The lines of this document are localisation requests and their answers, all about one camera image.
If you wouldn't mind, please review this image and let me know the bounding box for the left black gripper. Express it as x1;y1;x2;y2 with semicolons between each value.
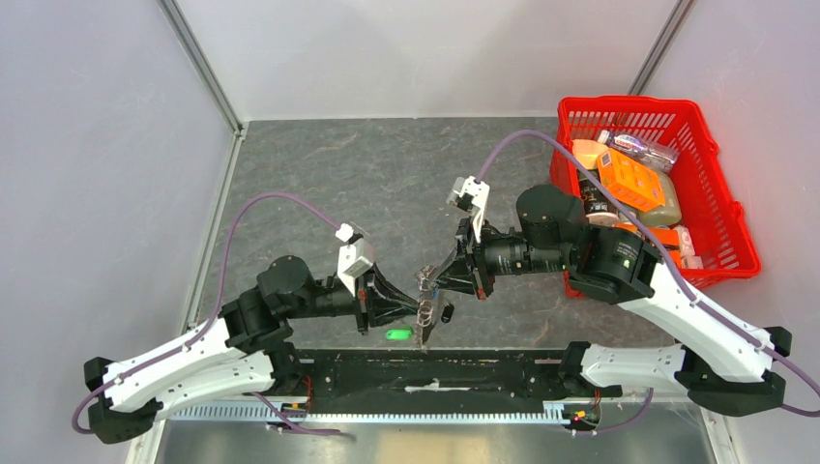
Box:
285;261;425;335

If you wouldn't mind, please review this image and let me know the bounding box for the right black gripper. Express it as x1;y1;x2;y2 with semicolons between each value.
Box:
427;212;571;299

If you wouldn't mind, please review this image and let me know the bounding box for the leopard print wrist strap keyring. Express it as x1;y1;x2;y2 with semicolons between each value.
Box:
415;265;442;351

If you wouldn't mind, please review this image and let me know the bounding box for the green capped key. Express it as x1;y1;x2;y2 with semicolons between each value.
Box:
385;328;414;341

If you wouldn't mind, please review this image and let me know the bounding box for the black capped key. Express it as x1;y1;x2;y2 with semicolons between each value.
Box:
440;304;454;324

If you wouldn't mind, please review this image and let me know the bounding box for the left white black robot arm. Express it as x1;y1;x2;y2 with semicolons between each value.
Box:
82;255;418;444

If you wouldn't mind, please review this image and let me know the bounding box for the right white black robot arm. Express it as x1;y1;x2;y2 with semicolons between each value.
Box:
432;179;791;417

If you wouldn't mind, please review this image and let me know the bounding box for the dark green bottle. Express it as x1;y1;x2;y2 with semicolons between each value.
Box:
577;170;620;226

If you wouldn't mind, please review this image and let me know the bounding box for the yellow sponge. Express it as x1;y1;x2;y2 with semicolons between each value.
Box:
571;139;609;170

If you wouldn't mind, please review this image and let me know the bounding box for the orange carton box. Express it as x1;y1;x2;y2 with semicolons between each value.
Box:
597;148;665;212

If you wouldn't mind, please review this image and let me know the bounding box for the orange razor package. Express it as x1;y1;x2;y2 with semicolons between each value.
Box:
616;222;682;267

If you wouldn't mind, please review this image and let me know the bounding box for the beige soap pouch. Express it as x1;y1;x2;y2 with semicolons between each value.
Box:
636;172;683;227

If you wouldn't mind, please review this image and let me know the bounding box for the pink white packet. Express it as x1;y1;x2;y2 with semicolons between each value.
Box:
674;225;703;270

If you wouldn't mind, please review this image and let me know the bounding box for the clear plastic bottle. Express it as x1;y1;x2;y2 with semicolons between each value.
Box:
596;130;680;174

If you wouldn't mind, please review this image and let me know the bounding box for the red plastic basket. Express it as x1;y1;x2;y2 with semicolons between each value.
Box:
557;96;762;290

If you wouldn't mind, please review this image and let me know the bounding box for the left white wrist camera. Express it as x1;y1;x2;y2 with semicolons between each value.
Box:
335;222;376;297

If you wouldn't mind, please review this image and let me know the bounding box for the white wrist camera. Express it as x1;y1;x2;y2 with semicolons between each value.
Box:
335;222;376;297
446;176;490;244

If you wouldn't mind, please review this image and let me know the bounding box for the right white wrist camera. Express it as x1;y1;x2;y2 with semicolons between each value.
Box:
446;176;490;244

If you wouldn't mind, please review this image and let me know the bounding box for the black mounting base plate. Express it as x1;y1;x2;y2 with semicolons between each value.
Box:
255;348;624;418

